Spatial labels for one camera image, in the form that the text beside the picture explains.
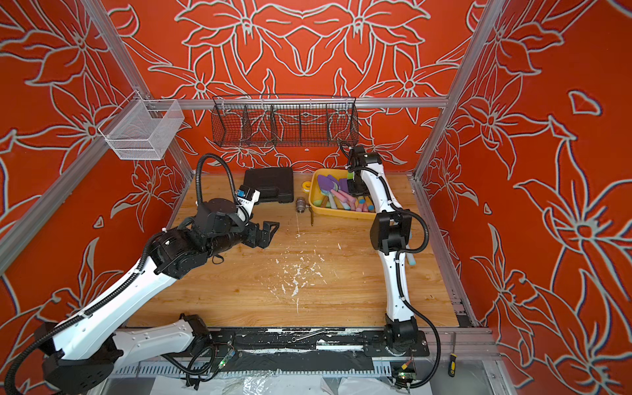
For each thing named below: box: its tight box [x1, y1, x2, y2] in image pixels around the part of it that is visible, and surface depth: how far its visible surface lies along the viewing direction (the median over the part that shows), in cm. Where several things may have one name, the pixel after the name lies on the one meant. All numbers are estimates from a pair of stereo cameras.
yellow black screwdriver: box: [448, 343, 458, 378], surface depth 71 cm
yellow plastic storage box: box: [308, 167, 377, 217], surface depth 109 cm
